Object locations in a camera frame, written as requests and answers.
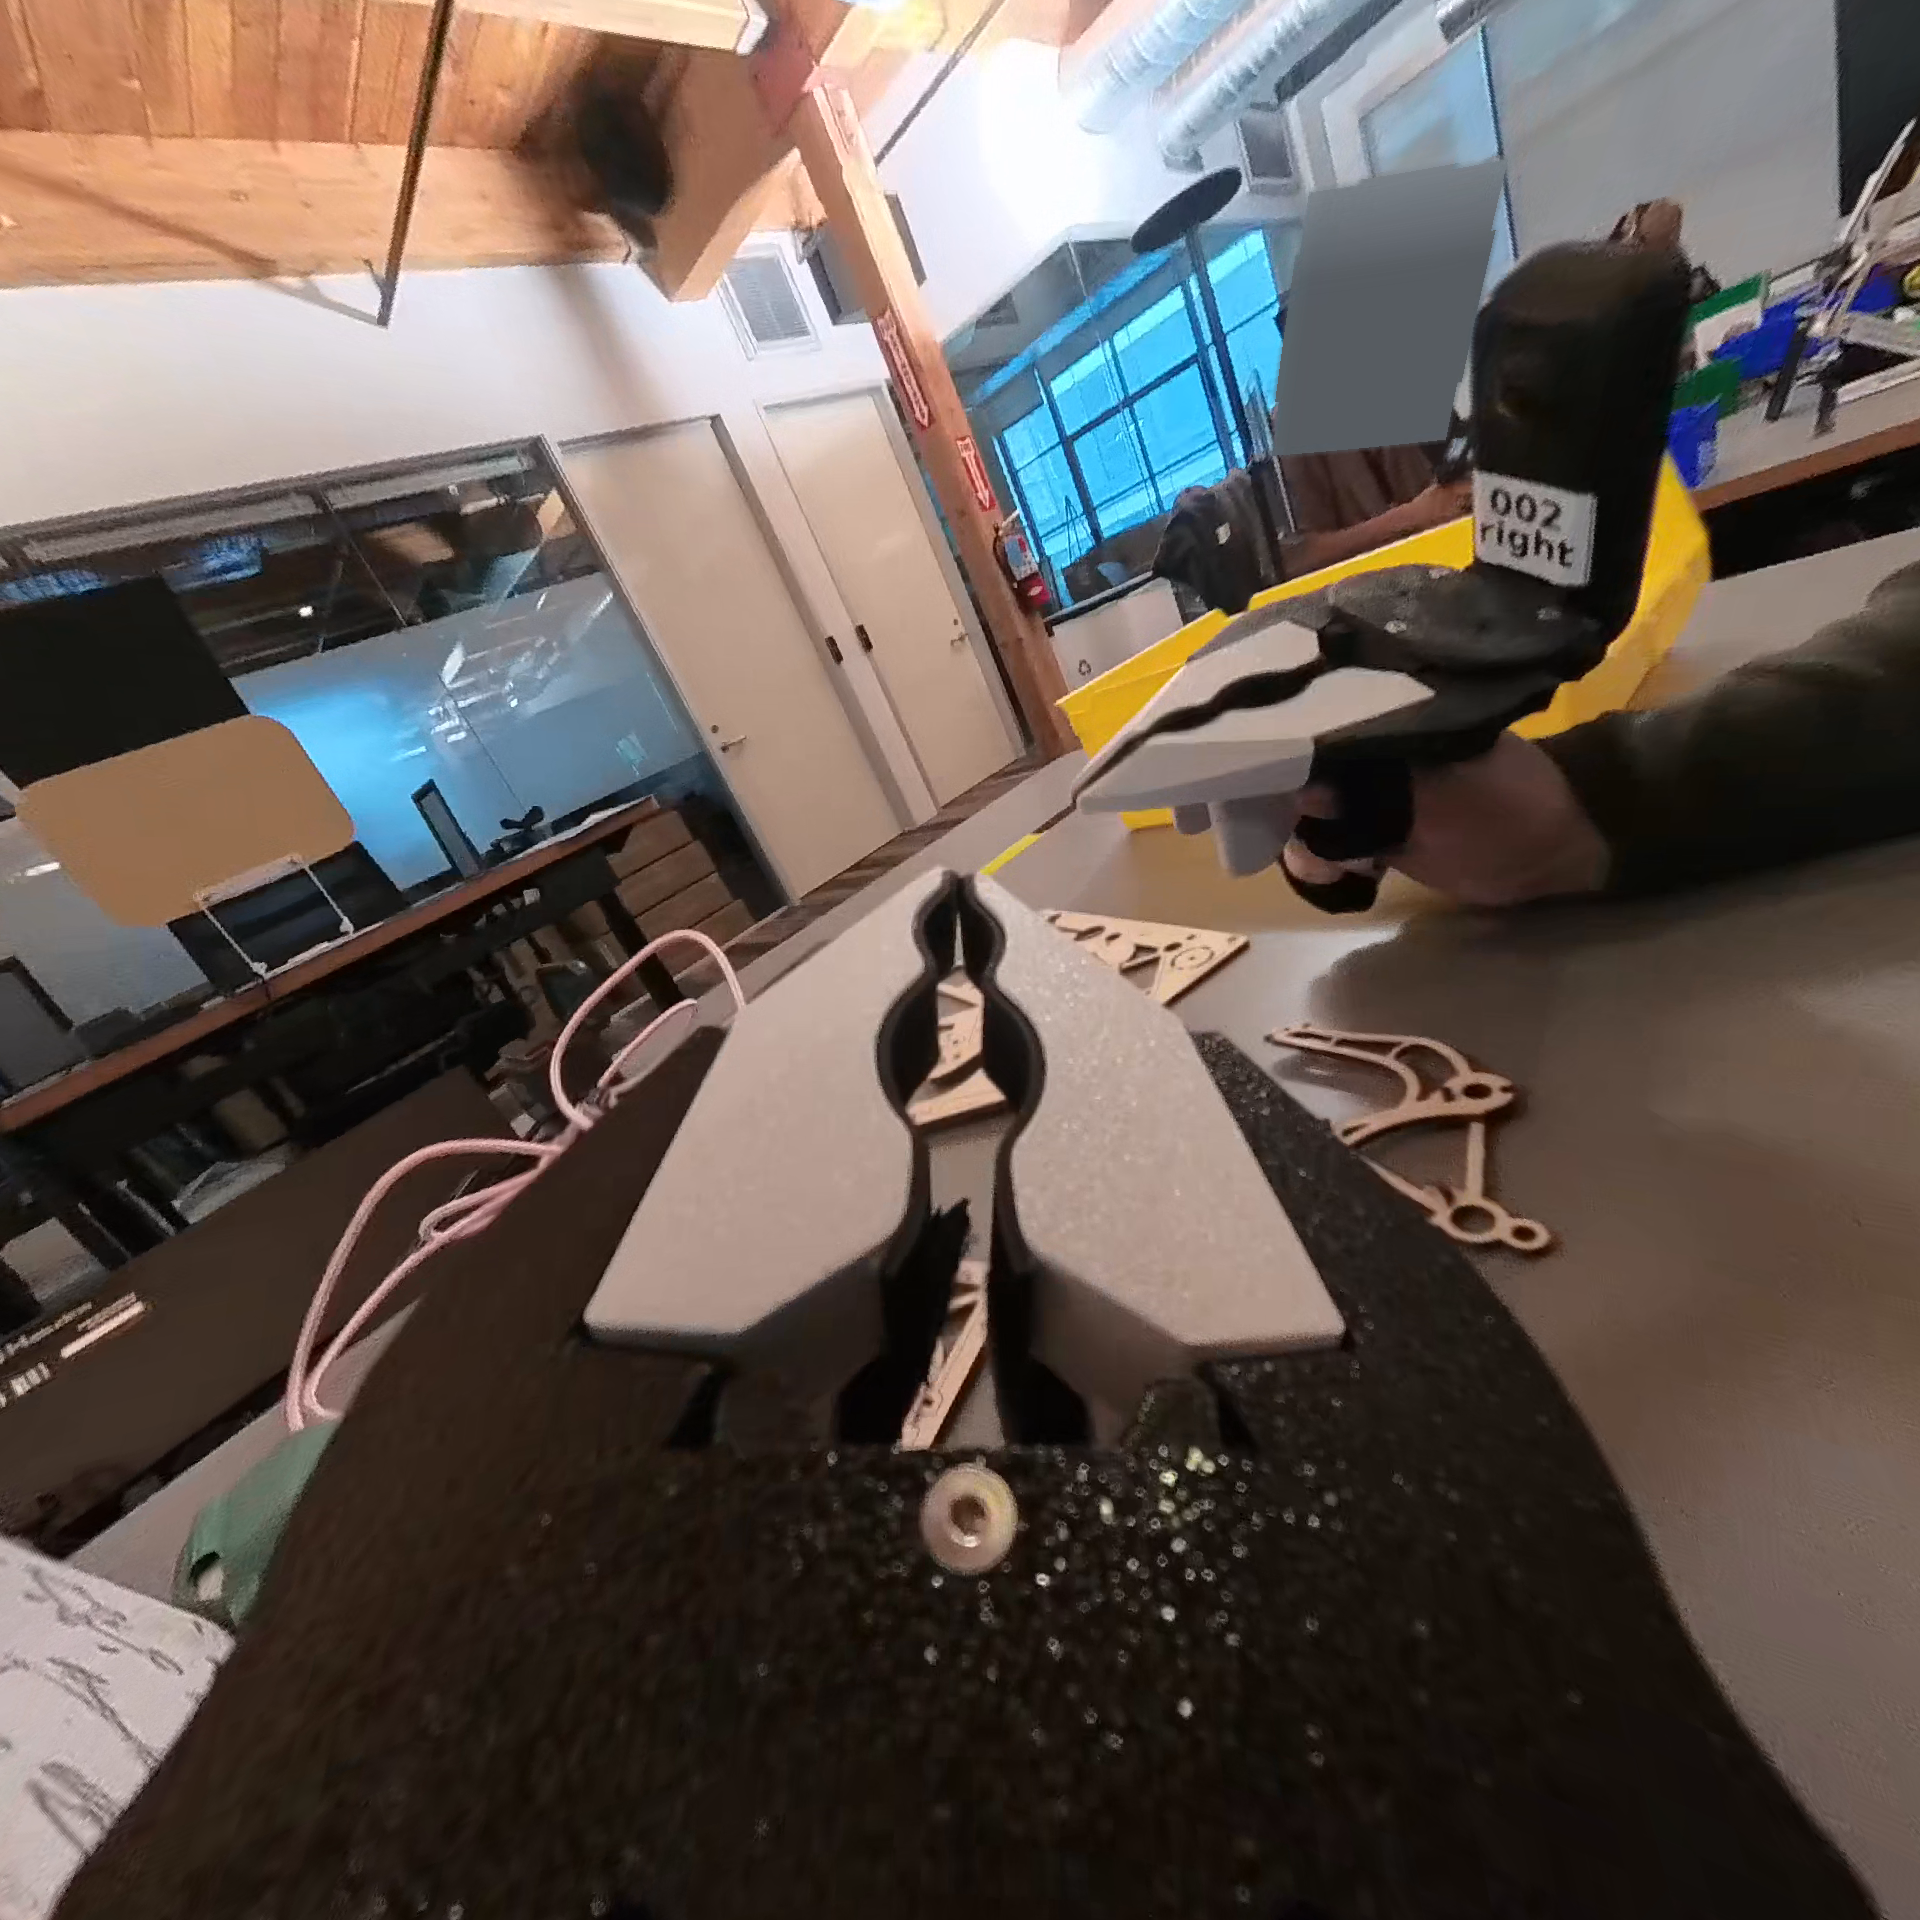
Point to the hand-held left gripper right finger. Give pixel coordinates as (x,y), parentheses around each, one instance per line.
(1171,1200)

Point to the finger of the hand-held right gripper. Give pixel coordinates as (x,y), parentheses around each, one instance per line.
(1245,741)
(1250,654)

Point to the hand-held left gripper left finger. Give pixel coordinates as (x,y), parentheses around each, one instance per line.
(781,1200)

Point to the wooden parts sheet triangle cutout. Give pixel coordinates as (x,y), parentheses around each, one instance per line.
(1088,923)

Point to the long wooden model part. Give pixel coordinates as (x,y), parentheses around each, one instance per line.
(1468,1164)

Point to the person's right forearm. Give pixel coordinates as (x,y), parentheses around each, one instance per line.
(1725,736)

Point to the person's right hand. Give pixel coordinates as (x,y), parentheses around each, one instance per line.
(1499,833)

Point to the white recycling bin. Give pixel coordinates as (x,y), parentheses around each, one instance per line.
(1110,654)

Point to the yellow plastic bin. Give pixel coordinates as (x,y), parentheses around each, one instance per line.
(1674,585)

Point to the red fire extinguisher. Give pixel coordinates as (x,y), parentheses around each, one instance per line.
(1023,565)

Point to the white door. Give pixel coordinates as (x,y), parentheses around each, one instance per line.
(899,598)
(735,633)

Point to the blue plastic bin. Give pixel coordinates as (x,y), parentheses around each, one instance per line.
(1763,338)

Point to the brown wooden desk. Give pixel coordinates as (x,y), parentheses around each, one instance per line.
(452,899)

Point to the black round lamp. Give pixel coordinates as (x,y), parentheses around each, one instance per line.
(1187,209)

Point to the wooden support column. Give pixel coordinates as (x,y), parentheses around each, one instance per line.
(899,376)

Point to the teal green rounded object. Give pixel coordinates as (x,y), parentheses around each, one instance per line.
(250,1530)

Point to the white assembly instruction booklet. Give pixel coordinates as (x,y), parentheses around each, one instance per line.
(76,1727)

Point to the silver air duct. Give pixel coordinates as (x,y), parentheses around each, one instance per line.
(1199,61)

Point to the white wall vent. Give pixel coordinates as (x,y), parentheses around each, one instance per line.
(766,303)

